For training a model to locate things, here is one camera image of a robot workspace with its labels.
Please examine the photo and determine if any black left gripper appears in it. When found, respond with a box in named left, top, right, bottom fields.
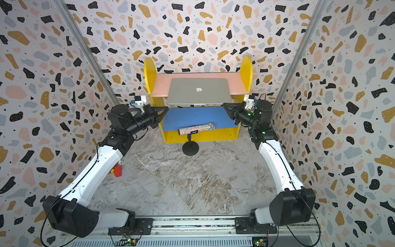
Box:
left=125, top=106, right=169, bottom=137

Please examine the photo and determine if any silver laptop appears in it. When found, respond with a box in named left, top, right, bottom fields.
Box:
left=167, top=78, right=232, bottom=106

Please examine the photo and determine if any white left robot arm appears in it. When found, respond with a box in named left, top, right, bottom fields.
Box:
left=43, top=105, right=169, bottom=238

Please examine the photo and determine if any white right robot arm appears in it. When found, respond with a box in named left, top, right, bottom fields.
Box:
left=222, top=100, right=315, bottom=230

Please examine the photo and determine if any glitter microphone on black stand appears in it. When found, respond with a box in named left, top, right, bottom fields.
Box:
left=178, top=122, right=215, bottom=156

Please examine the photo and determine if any red yellow toy vehicle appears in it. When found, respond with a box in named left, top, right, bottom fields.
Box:
left=111, top=160, right=123, bottom=178

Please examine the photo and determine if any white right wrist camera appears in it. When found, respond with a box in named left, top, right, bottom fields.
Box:
left=244, top=94, right=256, bottom=111

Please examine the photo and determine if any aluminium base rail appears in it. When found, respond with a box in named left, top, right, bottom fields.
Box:
left=60, top=216, right=326, bottom=247

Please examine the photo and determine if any aluminium corner frame post right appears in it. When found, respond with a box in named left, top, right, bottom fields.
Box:
left=272, top=0, right=328, bottom=117

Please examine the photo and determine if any aluminium corner frame post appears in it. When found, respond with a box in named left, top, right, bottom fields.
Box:
left=51, top=1, right=120, bottom=117
left=272, top=0, right=328, bottom=117

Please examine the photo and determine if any aluminium corner frame post left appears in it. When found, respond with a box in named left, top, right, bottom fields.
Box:
left=51, top=1, right=120, bottom=117

